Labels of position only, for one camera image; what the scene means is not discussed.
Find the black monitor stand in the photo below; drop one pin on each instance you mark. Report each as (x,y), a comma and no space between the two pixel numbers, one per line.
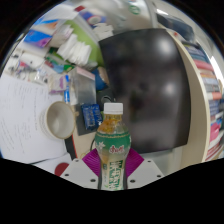
(105,99)

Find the printed white paper sheet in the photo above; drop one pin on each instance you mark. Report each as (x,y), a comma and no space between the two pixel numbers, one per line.
(23,120)

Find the blue circuit board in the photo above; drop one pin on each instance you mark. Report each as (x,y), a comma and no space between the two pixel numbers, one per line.
(90,116)

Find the stack of white napkins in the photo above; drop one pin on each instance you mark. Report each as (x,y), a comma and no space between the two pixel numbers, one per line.
(75,50)

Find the clear plastic bag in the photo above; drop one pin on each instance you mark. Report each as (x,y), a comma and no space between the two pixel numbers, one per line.
(85,86)

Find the small purple-tinted plastic bag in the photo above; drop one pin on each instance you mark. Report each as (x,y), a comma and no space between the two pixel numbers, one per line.
(58,83)

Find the black computer monitor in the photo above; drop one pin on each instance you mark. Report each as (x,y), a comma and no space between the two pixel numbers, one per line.
(146,90)

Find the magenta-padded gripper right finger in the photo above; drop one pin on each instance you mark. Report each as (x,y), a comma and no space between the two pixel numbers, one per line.
(148,171)

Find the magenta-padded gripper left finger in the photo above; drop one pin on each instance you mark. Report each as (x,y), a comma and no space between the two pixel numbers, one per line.
(78,171)

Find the green-labelled clear drink bottle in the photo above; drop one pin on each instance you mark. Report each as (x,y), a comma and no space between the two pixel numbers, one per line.
(112,146)

